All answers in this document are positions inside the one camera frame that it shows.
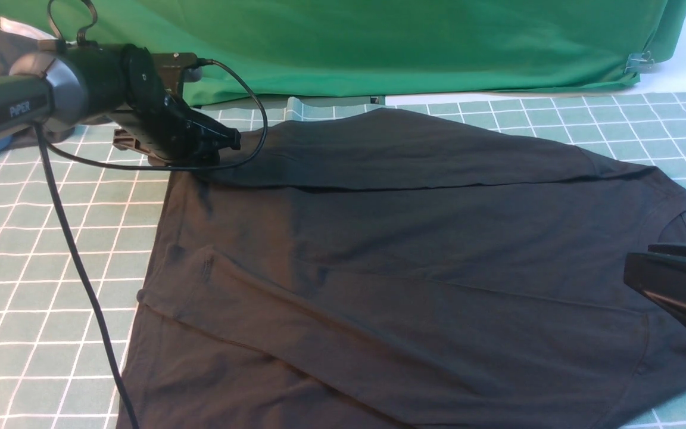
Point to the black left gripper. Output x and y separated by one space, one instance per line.
160 126

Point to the crumpled dark gray garment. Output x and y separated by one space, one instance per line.
12 47

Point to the silver binder clip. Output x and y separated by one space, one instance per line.
639 62

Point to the dark gray long-sleeve top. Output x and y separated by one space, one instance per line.
396 270

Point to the green backdrop cloth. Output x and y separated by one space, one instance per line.
358 48

